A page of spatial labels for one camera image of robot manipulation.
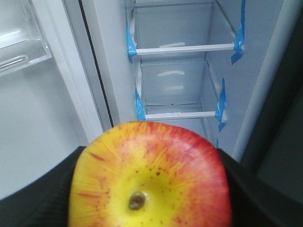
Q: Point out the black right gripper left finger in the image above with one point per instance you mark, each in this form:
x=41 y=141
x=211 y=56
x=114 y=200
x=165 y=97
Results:
x=44 y=202

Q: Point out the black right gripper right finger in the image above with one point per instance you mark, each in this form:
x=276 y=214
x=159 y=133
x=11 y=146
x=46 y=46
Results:
x=256 y=204

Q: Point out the red yellow apple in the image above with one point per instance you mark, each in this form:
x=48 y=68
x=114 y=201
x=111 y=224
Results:
x=148 y=174

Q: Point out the fridge door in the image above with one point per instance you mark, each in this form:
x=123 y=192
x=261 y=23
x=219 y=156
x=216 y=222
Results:
x=51 y=99

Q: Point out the dark grey fridge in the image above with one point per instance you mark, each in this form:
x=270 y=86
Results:
x=205 y=65

